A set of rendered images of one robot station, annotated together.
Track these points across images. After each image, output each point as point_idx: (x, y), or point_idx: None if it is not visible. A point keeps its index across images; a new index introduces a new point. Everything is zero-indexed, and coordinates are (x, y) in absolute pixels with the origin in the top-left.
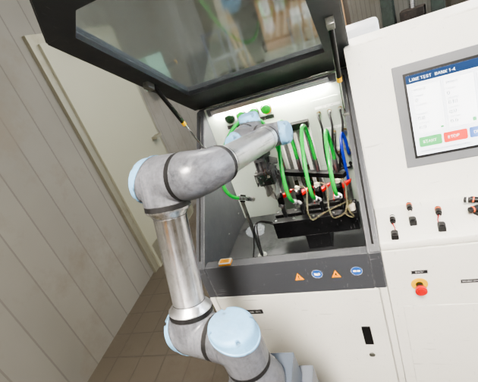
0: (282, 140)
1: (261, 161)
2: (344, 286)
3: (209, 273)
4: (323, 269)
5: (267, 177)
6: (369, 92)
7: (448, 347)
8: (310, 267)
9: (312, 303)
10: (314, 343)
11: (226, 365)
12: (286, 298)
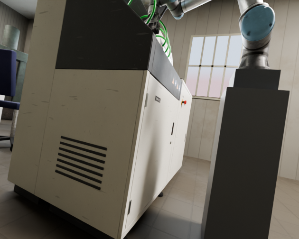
0: (182, 14)
1: (160, 17)
2: (176, 95)
3: (157, 45)
4: (176, 81)
5: (159, 27)
6: (157, 38)
7: (178, 136)
8: (175, 78)
9: (170, 102)
10: (163, 135)
11: (269, 44)
12: (167, 93)
